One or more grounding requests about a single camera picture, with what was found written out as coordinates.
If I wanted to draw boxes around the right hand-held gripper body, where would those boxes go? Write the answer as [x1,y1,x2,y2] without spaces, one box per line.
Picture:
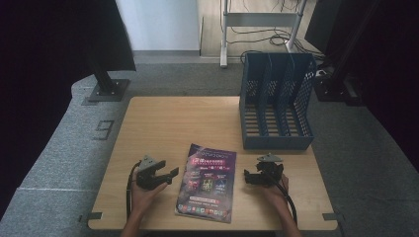
[254,152,286,189]

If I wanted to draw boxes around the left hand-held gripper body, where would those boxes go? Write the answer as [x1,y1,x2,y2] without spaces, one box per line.
[135,154,173,192]

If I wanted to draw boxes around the purple book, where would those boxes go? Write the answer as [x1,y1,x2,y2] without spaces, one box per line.
[174,142,238,224]

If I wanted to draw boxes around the blue plastic file rack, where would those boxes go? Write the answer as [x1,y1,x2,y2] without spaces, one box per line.
[238,51,318,151]

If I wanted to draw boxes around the person's left hand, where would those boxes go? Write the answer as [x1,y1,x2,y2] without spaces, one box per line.
[130,179,169,215]

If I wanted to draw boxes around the person's right hand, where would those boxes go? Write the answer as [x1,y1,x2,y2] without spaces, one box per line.
[259,173,292,207]

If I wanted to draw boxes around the black curtain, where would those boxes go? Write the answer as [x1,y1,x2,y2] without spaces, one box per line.
[303,0,419,173]
[0,0,137,219]

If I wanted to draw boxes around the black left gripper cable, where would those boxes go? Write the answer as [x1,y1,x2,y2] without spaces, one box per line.
[125,160,142,221]

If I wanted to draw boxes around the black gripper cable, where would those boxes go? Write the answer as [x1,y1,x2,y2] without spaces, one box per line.
[125,160,142,221]
[272,177,298,226]

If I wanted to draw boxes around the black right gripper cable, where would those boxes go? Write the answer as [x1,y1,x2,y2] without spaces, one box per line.
[272,177,298,226]

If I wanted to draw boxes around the gray metal table bracket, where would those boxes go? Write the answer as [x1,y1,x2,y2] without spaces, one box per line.
[78,211,104,223]

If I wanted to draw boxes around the black stand with base plate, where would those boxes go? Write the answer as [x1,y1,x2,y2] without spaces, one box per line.
[86,55,131,104]
[313,0,364,107]

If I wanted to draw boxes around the black floor cables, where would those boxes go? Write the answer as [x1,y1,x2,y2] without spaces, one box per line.
[226,0,326,64]

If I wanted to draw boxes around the white metal stand frame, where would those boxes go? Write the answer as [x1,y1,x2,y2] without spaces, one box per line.
[218,0,309,69]

